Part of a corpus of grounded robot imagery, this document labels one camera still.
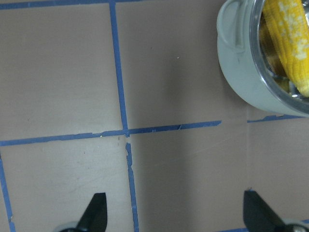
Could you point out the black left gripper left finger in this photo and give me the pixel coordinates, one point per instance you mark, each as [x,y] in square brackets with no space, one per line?
[94,218]

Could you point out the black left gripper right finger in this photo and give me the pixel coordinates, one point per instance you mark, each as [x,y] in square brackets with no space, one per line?
[258,216]

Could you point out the yellow corn cob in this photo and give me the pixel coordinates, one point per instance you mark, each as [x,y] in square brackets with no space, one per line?
[289,32]

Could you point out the pale green cooking pot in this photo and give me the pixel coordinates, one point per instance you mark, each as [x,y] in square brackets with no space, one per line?
[245,66]

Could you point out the brown paper table mat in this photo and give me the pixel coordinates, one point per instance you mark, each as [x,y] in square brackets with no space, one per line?
[127,97]

